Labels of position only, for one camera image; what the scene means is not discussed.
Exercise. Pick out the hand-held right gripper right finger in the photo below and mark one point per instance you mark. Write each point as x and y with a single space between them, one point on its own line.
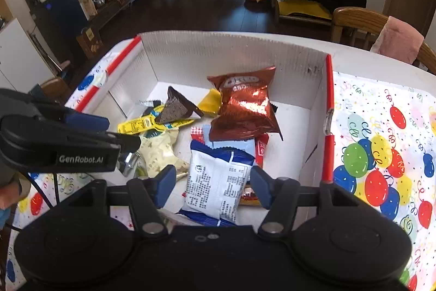
260 187

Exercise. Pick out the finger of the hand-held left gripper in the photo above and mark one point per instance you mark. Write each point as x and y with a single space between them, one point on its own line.
102 137
88 121

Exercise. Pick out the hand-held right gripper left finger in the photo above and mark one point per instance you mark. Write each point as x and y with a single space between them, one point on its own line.
167 180

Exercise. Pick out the cream snack packet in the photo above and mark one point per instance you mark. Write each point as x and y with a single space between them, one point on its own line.
160 151

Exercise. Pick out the grey green snack packet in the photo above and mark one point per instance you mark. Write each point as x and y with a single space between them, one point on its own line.
127 159

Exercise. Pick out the red snack packet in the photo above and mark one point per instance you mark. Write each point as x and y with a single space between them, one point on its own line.
262 149

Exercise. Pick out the long yellow snack packet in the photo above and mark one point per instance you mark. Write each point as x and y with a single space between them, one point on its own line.
139 124

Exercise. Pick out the light blue snack packet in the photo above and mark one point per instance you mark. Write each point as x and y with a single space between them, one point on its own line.
243 145

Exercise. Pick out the white and blue snack packet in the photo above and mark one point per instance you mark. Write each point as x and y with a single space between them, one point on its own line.
214 182

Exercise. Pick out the small black snack packet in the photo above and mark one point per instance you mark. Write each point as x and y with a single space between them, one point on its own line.
151 103

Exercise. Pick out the dark triangular snack packet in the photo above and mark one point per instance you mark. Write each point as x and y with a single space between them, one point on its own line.
175 108

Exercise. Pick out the brown foil snack packet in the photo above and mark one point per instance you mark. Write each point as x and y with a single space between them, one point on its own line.
243 107

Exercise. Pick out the small yellow snack packet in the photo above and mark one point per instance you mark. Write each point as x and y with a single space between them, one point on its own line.
210 102

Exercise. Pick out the red cardboard box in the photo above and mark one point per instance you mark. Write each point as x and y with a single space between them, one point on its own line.
221 52

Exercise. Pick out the person's left forearm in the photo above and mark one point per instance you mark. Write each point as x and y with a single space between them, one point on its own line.
12 192

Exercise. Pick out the wooden chair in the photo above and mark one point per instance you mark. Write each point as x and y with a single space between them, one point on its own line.
54 86
354 21

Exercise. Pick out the brown paper bag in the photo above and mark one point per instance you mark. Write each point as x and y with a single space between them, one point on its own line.
88 42

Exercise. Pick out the white cabinet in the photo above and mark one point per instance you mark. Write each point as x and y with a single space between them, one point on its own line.
20 62

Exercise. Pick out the dark cabinet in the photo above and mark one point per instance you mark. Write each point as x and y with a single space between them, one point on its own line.
58 21

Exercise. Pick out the balloon print tablecloth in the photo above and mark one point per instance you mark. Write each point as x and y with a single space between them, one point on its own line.
374 127

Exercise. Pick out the pink cloth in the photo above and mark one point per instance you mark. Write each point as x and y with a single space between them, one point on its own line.
397 40

